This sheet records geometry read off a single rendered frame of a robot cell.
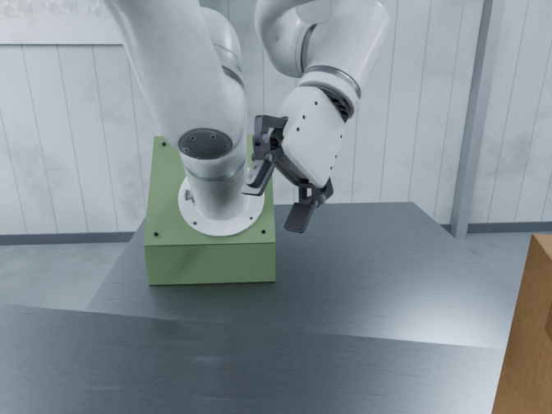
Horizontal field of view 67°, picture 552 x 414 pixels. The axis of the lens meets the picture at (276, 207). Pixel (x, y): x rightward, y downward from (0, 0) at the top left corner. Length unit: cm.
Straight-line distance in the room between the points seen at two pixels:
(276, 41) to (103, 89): 254
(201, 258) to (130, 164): 226
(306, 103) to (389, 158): 268
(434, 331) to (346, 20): 55
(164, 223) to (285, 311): 32
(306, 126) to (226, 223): 44
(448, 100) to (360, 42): 269
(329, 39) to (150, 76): 23
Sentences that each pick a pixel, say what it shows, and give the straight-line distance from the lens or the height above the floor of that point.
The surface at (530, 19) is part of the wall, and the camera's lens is 349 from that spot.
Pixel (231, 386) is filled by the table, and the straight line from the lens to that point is 69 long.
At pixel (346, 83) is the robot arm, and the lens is 55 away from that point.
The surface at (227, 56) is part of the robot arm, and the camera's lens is 60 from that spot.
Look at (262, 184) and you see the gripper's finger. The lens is 46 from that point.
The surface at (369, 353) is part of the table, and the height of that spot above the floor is 83.
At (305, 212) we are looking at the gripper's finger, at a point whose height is 111.
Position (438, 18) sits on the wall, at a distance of 320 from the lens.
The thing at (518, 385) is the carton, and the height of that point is 97.
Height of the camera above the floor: 130
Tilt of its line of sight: 20 degrees down
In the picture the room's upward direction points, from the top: straight up
